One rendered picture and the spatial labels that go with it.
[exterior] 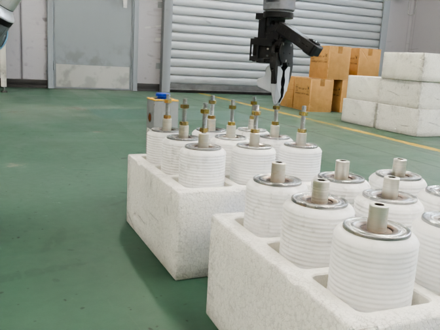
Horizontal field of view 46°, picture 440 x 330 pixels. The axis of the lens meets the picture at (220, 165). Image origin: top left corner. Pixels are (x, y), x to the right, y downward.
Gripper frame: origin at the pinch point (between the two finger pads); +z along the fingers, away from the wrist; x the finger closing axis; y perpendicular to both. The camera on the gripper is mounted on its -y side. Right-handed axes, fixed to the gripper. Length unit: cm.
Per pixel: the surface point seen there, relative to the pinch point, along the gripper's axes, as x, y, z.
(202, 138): 27.2, 2.9, 7.4
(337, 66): -350, 120, -8
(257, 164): 19.8, -6.0, 12.4
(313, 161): 8.5, -13.5, 12.0
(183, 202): 36.0, 0.5, 18.6
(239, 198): 26.0, -5.8, 18.5
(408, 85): -249, 31, 1
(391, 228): 54, -43, 9
